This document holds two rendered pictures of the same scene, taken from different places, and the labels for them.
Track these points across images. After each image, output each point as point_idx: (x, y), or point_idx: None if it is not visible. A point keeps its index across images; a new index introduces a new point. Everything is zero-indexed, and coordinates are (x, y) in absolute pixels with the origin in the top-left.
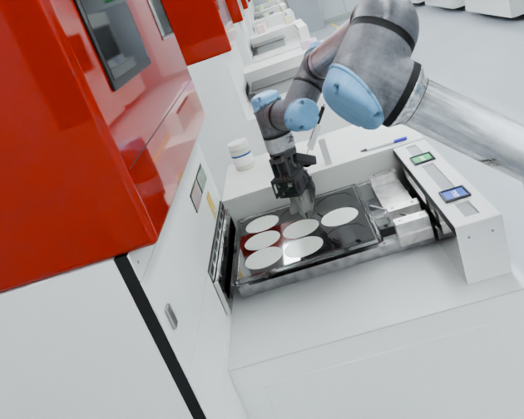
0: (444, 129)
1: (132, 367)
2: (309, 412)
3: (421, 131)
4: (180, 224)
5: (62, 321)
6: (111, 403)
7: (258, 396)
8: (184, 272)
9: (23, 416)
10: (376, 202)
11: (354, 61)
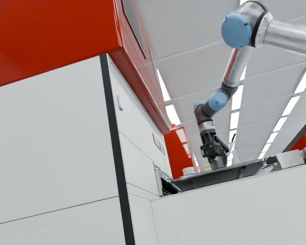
0: (286, 31)
1: (88, 121)
2: None
3: (274, 39)
4: (142, 119)
5: (62, 89)
6: (67, 148)
7: (168, 228)
8: (136, 125)
9: (15, 153)
10: None
11: (235, 9)
